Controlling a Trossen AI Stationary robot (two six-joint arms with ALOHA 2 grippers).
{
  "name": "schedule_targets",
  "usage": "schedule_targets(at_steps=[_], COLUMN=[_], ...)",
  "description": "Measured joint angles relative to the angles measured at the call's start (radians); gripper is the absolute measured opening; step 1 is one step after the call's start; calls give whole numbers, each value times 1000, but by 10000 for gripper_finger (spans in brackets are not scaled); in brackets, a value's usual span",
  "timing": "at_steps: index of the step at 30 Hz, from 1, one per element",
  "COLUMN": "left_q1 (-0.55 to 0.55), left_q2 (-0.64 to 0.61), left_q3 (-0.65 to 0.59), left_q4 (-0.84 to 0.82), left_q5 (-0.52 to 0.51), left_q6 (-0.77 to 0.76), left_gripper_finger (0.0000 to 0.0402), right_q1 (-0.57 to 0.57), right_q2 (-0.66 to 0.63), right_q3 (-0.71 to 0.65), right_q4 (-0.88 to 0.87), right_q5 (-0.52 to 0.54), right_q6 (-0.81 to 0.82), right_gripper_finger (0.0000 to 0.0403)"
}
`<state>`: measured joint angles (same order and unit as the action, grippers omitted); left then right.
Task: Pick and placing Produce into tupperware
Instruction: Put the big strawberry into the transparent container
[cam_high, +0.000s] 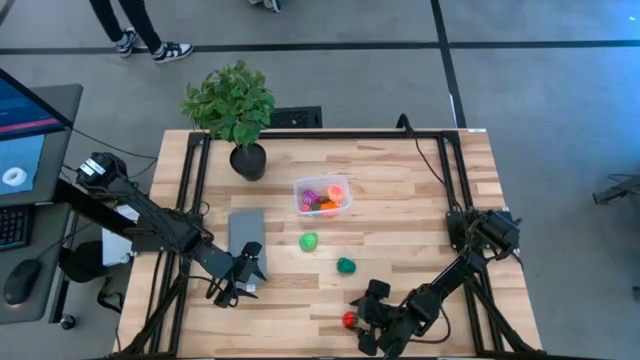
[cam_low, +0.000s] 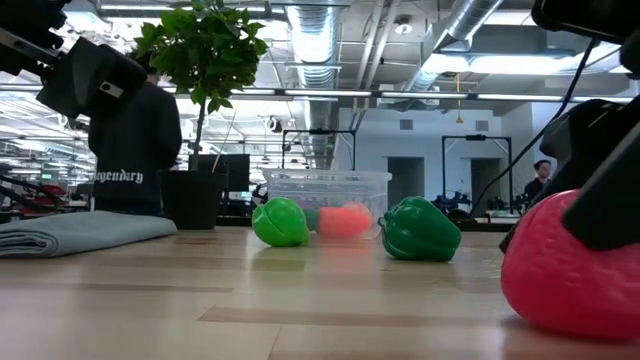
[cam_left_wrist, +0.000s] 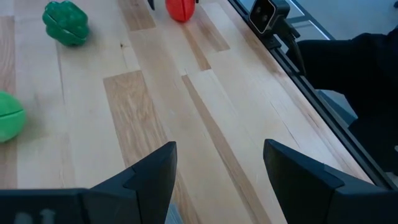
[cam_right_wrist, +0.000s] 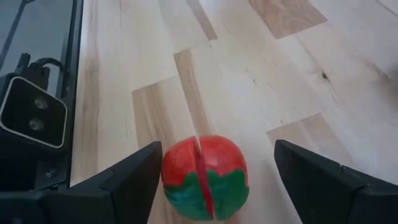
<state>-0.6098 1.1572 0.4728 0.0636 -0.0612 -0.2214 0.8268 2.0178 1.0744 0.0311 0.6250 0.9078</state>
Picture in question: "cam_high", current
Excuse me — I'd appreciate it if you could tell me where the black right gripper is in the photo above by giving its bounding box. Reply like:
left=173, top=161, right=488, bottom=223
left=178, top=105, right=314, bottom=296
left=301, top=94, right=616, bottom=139
left=348, top=278, right=404, bottom=357

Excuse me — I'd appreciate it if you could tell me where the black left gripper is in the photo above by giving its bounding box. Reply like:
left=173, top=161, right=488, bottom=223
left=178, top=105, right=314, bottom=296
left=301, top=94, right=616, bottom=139
left=212, top=241, right=269, bottom=309

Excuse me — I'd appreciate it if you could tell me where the light green toy pepper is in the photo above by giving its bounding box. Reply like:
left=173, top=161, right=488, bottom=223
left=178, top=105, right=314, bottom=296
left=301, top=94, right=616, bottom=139
left=298, top=231, right=320, bottom=253

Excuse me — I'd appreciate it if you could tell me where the clear plastic tupperware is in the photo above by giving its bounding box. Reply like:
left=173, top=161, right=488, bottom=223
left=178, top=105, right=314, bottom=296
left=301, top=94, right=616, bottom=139
left=292, top=173, right=353, bottom=218

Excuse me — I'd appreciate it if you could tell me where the grey folded cloth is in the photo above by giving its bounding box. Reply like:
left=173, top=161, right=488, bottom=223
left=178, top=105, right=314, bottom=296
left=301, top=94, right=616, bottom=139
left=227, top=208, right=268, bottom=293

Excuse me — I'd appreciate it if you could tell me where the white box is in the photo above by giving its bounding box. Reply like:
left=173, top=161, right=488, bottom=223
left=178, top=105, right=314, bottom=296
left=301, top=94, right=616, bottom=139
left=101, top=203, right=141, bottom=267

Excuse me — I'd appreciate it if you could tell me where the black round stool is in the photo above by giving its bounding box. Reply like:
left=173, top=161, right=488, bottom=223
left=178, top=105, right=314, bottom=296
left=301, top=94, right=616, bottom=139
left=58, top=240, right=106, bottom=284

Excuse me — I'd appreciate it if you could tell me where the black perforated grille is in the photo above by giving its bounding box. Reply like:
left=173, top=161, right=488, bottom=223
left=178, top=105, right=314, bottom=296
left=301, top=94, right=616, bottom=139
left=269, top=105, right=324, bottom=130

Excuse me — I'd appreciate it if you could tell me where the green potted plant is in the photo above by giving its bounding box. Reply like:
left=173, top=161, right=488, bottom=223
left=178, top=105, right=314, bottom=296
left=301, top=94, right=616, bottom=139
left=178, top=59, right=277, bottom=182

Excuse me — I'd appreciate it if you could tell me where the black diagonal support bar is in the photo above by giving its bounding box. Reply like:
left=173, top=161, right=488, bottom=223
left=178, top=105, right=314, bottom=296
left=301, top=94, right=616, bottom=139
left=52, top=178, right=136, bottom=239

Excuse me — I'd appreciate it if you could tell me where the grey side desk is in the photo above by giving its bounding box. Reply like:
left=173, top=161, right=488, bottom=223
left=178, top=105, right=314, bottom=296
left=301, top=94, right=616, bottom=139
left=0, top=202, right=74, bottom=326

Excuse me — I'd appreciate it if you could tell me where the black computer mouse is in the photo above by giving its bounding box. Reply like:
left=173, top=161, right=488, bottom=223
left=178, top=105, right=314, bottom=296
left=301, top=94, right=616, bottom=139
left=2, top=258, right=41, bottom=306

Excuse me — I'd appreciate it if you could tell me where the black keyboard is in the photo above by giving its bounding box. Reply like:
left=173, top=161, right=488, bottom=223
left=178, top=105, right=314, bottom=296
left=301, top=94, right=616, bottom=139
left=0, top=204, right=32, bottom=252

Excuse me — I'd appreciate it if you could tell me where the computer monitor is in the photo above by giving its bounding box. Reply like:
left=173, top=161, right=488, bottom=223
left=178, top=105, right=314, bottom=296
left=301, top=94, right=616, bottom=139
left=0, top=67, right=85, bottom=207

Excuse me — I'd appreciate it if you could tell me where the person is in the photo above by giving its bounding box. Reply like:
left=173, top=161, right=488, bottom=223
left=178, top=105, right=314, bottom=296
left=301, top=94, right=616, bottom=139
left=88, top=0, right=195, bottom=65

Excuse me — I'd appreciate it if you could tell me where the black stand base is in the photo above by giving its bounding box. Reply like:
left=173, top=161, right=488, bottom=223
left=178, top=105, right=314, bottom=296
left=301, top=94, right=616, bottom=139
left=592, top=172, right=640, bottom=206

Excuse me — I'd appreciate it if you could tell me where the thin black monitor cable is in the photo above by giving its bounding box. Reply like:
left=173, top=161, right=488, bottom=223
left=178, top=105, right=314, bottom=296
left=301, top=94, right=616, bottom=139
left=67, top=127, right=159, bottom=161

